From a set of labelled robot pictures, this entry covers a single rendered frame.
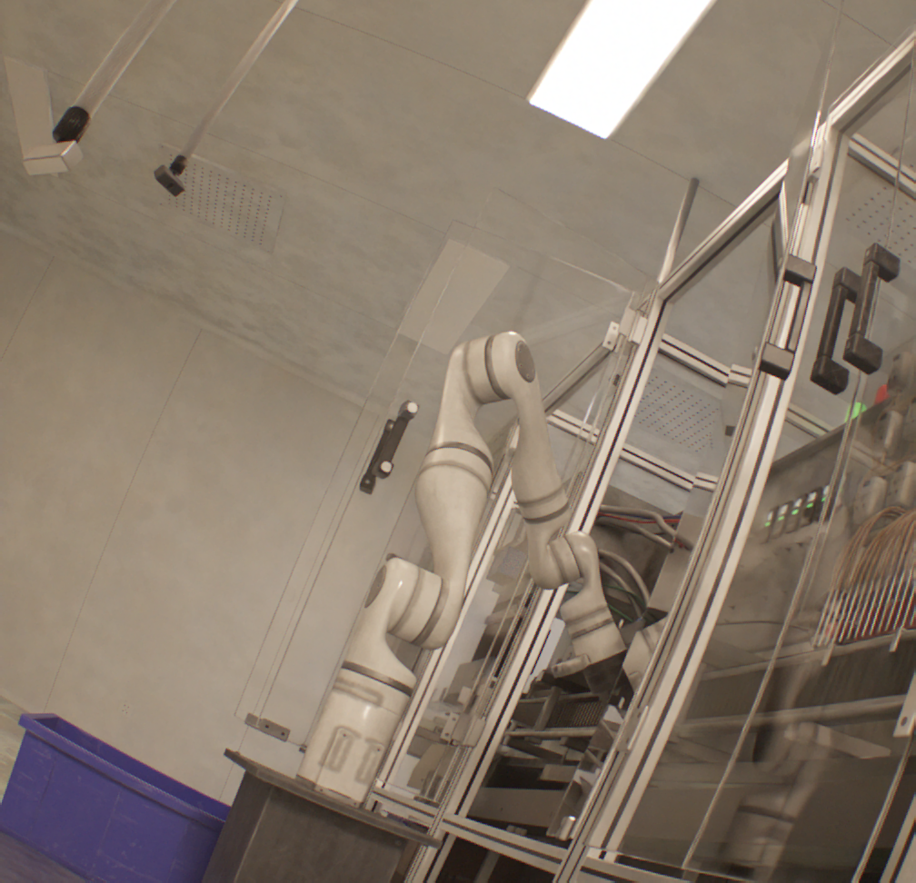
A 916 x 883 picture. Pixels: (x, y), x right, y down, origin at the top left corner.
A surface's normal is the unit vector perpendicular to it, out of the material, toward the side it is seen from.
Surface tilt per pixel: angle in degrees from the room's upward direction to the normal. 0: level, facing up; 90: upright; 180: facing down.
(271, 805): 90
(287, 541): 90
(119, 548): 90
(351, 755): 90
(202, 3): 180
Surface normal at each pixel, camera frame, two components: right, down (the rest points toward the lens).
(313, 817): 0.36, -0.18
